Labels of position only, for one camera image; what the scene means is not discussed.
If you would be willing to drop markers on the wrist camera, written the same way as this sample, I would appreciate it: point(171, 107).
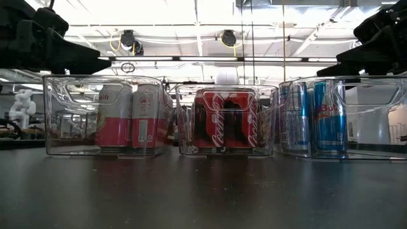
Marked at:
point(372, 28)
point(51, 22)

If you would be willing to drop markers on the white red Spindrift can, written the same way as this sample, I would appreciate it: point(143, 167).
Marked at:
point(146, 133)
point(114, 133)

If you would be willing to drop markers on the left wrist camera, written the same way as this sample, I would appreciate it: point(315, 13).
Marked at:
point(51, 22)

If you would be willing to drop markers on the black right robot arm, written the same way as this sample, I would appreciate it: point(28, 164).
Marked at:
point(397, 6)

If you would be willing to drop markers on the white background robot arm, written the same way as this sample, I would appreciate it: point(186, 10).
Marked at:
point(23, 106)

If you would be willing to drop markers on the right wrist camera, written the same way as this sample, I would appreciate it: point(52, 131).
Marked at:
point(372, 28)

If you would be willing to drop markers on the red Coca-Cola can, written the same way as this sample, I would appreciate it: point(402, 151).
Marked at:
point(251, 127)
point(219, 127)

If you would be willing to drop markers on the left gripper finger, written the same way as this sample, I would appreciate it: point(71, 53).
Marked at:
point(79, 57)
point(82, 70)

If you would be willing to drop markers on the clear plastic bin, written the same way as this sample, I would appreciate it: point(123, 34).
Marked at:
point(186, 149)
point(375, 127)
point(63, 127)

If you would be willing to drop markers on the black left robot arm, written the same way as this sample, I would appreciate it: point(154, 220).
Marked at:
point(12, 12)

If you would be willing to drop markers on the wooden background workbench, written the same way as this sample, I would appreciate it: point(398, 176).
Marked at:
point(31, 131)

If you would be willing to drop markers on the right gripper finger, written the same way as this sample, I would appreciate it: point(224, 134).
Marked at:
point(369, 54)
point(346, 70)

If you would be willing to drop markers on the blue silver Red Bull can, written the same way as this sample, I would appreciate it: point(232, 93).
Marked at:
point(330, 127)
point(295, 127)

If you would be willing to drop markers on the overhead frame light bar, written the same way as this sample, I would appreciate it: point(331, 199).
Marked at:
point(206, 58)

